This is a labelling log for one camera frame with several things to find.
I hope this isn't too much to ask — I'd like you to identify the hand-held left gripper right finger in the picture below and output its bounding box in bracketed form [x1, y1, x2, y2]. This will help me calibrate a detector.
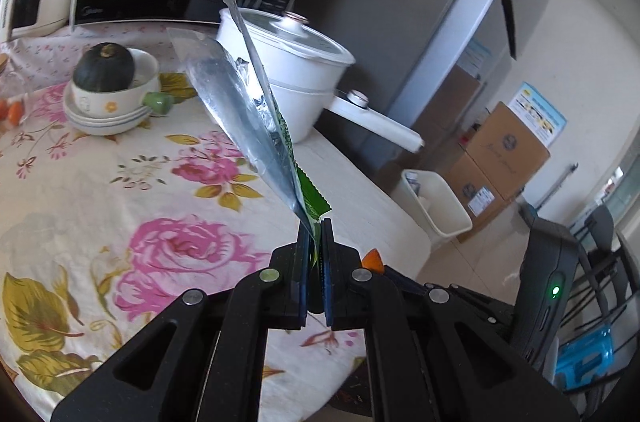
[319, 217, 582, 422]

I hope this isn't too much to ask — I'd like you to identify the white printed trash bin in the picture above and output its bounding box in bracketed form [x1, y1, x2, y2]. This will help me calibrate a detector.
[399, 168, 474, 251]

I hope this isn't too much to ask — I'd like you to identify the light blue printed box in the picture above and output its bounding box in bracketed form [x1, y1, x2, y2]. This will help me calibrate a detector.
[508, 81, 569, 149]

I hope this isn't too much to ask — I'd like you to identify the small-flower white cloth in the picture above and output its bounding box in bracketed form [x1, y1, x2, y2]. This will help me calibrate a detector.
[0, 20, 222, 96]

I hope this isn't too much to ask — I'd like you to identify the green foil snack packet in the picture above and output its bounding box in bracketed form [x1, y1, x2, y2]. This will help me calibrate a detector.
[166, 0, 334, 255]

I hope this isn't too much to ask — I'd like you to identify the stack of white plates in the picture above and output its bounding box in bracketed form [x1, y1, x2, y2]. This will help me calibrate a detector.
[62, 80, 152, 137]

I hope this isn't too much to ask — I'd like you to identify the brown cardboard box with label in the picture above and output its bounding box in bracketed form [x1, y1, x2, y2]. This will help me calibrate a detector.
[442, 151, 517, 231]

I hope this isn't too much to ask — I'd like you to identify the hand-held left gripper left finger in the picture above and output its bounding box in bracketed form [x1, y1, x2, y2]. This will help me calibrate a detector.
[50, 218, 317, 422]

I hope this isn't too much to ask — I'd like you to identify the dark green pumpkin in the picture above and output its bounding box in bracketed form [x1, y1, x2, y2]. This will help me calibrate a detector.
[73, 43, 136, 94]

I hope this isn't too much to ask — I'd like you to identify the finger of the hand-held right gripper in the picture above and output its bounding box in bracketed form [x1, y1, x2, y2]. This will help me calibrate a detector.
[382, 268, 517, 344]

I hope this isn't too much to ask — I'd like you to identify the orange snack packet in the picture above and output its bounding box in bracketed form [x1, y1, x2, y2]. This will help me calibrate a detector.
[360, 249, 387, 274]

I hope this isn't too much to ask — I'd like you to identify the white electric cooking pot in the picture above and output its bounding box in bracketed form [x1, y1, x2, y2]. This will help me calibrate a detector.
[216, 6, 427, 154]

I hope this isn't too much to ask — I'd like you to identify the grey refrigerator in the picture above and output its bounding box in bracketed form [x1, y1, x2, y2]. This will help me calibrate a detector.
[310, 0, 543, 203]

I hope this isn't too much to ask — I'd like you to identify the glass door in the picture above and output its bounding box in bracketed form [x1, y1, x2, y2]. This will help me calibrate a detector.
[594, 156, 632, 224]

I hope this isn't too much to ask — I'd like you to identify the blue plastic stool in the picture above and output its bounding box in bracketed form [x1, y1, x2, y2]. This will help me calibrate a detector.
[552, 323, 614, 394]

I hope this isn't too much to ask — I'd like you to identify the white bowl with green handle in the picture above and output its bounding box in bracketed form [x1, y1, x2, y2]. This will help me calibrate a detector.
[69, 47, 175, 119]

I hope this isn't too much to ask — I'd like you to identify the broom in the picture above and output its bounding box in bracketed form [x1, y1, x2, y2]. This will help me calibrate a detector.
[536, 161, 579, 214]

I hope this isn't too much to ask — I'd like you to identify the black chair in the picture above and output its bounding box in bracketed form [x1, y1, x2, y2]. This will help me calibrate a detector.
[565, 204, 622, 328]

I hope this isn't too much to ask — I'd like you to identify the dark brown round bin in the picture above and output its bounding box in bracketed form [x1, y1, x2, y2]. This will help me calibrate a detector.
[329, 353, 374, 422]

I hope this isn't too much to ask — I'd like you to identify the large-flower tablecloth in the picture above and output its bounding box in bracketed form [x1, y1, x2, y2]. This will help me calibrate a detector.
[0, 67, 437, 414]

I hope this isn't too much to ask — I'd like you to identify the clear plastic bottle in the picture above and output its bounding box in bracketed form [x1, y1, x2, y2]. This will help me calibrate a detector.
[404, 171, 425, 197]

